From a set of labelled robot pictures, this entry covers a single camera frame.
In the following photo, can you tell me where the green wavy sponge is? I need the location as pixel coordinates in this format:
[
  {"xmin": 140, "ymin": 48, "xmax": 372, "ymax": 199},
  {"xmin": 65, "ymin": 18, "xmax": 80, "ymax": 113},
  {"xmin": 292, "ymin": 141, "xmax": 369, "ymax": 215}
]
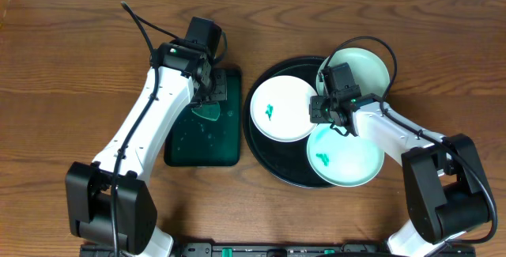
[{"xmin": 191, "ymin": 102, "xmax": 221, "ymax": 122}]

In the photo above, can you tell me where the white plate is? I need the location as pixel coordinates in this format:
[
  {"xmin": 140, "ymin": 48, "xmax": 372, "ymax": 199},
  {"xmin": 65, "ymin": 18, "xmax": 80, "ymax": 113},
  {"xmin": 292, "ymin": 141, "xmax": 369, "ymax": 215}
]
[{"xmin": 250, "ymin": 75, "xmax": 317, "ymax": 142}]

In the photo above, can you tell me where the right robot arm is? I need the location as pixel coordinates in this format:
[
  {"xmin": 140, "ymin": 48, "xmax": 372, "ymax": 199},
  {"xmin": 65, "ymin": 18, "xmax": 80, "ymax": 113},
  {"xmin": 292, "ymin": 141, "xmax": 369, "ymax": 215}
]
[{"xmin": 309, "ymin": 92, "xmax": 498, "ymax": 256}]

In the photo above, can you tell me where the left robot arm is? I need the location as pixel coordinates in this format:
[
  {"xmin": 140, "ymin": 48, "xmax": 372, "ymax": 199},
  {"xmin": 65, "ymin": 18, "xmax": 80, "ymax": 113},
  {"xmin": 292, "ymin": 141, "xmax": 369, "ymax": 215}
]
[{"xmin": 65, "ymin": 40, "xmax": 217, "ymax": 256}]

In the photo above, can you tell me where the rectangular green tray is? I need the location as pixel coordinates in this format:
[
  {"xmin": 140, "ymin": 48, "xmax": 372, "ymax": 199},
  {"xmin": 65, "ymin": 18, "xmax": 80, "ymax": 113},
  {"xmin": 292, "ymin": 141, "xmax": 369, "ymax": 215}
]
[{"xmin": 164, "ymin": 70, "xmax": 242, "ymax": 167}]

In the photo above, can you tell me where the round black tray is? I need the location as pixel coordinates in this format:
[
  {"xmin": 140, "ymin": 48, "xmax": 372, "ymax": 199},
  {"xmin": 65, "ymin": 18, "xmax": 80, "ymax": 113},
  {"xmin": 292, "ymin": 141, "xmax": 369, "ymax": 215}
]
[{"xmin": 243, "ymin": 56, "xmax": 335, "ymax": 188}]

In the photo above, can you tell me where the pale green plate top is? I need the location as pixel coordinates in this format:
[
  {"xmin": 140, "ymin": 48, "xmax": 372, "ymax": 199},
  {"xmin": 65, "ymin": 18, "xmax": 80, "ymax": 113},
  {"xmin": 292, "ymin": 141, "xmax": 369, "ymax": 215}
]
[{"xmin": 328, "ymin": 47, "xmax": 390, "ymax": 96}]

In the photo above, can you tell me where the pale green plate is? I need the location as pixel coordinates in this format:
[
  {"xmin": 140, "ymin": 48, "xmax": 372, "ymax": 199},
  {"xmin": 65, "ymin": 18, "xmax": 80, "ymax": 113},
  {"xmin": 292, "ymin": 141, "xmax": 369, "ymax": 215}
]
[
  {"xmin": 306, "ymin": 124, "xmax": 385, "ymax": 187},
  {"xmin": 328, "ymin": 47, "xmax": 390, "ymax": 96}
]

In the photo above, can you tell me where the pale green plate bottom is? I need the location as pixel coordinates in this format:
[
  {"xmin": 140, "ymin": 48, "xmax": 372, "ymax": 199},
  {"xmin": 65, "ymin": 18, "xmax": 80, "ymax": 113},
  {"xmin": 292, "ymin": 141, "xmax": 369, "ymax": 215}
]
[{"xmin": 306, "ymin": 124, "xmax": 385, "ymax": 187}]

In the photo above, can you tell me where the right black cable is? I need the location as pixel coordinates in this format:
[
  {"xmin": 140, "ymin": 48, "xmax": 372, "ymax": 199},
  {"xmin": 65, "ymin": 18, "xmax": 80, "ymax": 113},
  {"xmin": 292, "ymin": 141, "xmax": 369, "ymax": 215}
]
[{"xmin": 322, "ymin": 36, "xmax": 498, "ymax": 245}]

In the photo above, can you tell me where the black cable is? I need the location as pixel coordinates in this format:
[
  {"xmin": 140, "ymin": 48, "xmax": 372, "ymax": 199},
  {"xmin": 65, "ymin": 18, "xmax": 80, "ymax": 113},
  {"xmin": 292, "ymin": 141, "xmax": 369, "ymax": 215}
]
[
  {"xmin": 109, "ymin": 1, "xmax": 228, "ymax": 257},
  {"xmin": 322, "ymin": 36, "xmax": 498, "ymax": 245}
]

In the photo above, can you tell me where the left black cable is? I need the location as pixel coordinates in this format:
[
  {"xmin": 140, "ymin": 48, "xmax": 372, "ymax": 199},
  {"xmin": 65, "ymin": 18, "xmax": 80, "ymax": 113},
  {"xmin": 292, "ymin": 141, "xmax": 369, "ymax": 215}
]
[{"xmin": 109, "ymin": 1, "xmax": 228, "ymax": 257}]

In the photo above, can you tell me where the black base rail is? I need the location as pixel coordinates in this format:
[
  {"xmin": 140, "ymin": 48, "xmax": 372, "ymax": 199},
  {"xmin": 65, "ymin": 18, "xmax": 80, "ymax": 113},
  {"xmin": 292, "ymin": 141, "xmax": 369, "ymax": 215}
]
[{"xmin": 79, "ymin": 243, "xmax": 476, "ymax": 257}]

